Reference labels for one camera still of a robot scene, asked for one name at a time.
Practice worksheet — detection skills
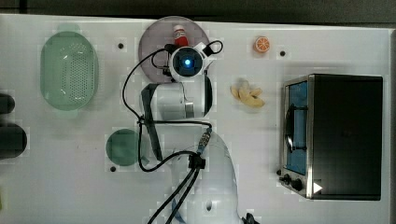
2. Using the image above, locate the orange slice toy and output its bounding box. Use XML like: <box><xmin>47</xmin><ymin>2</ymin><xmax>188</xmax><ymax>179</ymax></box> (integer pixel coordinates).
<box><xmin>253</xmin><ymin>36</ymin><xmax>270</xmax><ymax>53</ymax></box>

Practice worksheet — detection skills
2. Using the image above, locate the silver toaster oven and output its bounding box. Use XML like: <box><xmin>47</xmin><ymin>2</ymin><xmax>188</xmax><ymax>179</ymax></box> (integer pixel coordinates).
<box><xmin>276</xmin><ymin>74</ymin><xmax>384</xmax><ymax>201</ymax></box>

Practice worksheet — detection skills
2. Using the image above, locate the green perforated colander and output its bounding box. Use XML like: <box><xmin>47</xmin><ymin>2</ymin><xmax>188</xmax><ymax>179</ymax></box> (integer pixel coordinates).
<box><xmin>40</xmin><ymin>23</ymin><xmax>99</xmax><ymax>118</ymax></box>

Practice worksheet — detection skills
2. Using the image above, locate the black cylindrical object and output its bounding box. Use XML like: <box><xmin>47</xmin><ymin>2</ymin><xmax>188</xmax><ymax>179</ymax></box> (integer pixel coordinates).
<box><xmin>0</xmin><ymin>93</ymin><xmax>27</xmax><ymax>160</ymax></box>

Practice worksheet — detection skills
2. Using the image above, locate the grey round plate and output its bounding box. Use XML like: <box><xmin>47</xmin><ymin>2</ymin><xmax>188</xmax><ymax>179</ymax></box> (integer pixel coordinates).
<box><xmin>138</xmin><ymin>16</ymin><xmax>209</xmax><ymax>83</ymax></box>

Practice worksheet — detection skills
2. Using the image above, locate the red ketchup bottle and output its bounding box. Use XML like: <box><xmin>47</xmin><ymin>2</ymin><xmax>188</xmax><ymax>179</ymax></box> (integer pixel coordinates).
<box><xmin>174</xmin><ymin>25</ymin><xmax>189</xmax><ymax>47</ymax></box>

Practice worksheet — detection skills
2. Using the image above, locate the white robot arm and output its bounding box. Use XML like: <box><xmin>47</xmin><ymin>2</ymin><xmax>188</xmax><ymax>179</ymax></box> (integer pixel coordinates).
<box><xmin>140</xmin><ymin>44</ymin><xmax>251</xmax><ymax>224</ymax></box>

